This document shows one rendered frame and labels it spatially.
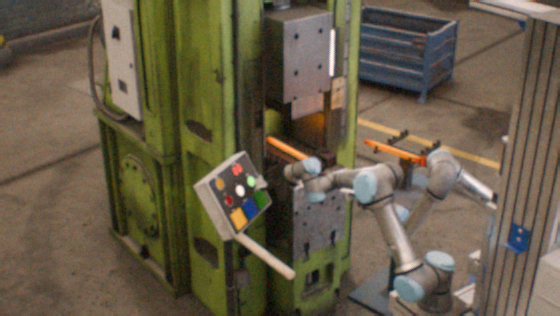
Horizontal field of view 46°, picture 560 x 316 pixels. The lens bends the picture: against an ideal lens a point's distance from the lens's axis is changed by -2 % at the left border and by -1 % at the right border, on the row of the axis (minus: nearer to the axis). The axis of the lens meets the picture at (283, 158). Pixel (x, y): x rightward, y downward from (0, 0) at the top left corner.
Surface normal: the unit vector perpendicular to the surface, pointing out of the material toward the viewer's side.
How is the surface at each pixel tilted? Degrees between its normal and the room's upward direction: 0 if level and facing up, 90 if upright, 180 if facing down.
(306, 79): 90
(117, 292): 0
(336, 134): 90
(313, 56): 90
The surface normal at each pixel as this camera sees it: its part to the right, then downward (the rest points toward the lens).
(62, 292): 0.00, -0.89
